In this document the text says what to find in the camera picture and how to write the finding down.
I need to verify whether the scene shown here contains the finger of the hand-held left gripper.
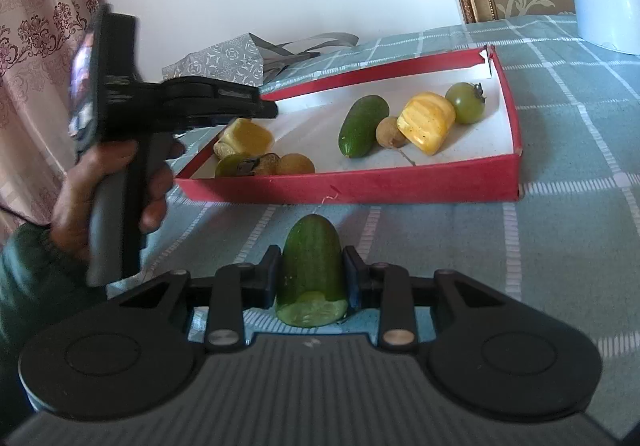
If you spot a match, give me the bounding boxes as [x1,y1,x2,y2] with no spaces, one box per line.
[162,76,263,102]
[167,98,279,133]

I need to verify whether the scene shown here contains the small brown longan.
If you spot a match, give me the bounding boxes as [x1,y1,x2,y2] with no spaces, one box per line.
[375,117,407,149]

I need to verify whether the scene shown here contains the yellow ribbed fruit piece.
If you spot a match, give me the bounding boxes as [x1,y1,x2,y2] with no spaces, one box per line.
[396,92,457,156]

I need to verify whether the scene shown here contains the pink patterned curtain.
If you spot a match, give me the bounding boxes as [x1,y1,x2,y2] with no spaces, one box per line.
[0,0,108,231]

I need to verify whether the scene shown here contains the person's left forearm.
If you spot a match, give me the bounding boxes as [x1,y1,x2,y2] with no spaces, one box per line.
[0,223,110,427]

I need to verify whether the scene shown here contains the dark sugarcane piece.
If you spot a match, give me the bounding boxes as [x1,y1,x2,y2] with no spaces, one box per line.
[236,153,282,177]

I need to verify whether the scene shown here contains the brown kiwi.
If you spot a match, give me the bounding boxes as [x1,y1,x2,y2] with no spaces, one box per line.
[275,153,316,175]

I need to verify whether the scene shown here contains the yellow bell pepper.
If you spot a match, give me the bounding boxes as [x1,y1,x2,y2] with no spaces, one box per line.
[214,119,275,157]

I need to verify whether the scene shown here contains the whole green cucumber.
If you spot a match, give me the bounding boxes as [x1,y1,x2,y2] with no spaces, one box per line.
[338,95,390,159]

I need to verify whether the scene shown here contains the red shallow cardboard box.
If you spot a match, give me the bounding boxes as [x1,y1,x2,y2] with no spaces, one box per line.
[172,44,523,205]

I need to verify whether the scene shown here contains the grey patterned gift bag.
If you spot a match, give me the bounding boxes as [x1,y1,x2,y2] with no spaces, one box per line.
[161,32,360,89]

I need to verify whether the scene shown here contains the person's left hand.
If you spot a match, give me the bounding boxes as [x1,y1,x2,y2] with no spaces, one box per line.
[50,138,186,263]

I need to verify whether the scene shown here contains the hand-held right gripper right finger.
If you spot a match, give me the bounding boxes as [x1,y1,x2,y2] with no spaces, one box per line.
[342,245,505,351]

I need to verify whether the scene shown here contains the cut green cucumber half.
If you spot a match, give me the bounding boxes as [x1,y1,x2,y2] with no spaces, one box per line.
[274,214,349,327]

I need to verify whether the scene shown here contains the small yellowish green tomato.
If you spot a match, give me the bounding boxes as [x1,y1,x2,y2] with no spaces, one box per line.
[444,82,487,125]

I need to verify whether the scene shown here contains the green checked tablecloth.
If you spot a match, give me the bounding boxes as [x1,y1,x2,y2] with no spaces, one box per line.
[100,13,640,446]

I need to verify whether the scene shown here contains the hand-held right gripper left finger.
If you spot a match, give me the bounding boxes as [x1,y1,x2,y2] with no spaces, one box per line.
[120,245,283,353]

